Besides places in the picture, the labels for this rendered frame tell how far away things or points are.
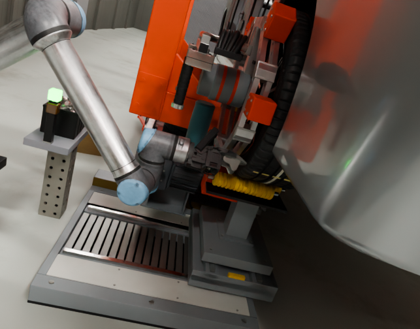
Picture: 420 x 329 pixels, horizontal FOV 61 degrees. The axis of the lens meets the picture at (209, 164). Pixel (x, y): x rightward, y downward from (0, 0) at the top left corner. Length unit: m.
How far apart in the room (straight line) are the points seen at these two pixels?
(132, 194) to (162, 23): 0.97
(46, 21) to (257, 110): 0.63
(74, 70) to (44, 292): 0.75
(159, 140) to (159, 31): 0.77
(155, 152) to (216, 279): 0.58
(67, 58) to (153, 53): 0.79
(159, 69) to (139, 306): 1.10
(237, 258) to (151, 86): 0.94
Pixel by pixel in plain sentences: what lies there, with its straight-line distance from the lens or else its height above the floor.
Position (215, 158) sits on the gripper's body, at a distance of 1.21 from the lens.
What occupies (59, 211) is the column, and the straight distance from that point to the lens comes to 1.84.
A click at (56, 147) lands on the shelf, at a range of 1.49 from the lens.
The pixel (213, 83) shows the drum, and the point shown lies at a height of 0.85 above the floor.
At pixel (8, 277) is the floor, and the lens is 1.54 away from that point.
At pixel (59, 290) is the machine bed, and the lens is 1.38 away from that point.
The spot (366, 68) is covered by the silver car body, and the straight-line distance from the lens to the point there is 0.73.
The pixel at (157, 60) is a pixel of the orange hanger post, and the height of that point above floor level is 0.82.
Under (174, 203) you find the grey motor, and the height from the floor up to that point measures 0.09.
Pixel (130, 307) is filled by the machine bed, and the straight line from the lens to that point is 1.37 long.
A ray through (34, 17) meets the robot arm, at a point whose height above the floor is 0.91.
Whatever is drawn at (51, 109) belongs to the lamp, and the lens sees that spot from 1.45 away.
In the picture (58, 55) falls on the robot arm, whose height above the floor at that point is 0.84.
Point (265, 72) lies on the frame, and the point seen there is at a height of 0.95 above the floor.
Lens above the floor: 1.02
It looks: 20 degrees down
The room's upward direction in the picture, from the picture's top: 18 degrees clockwise
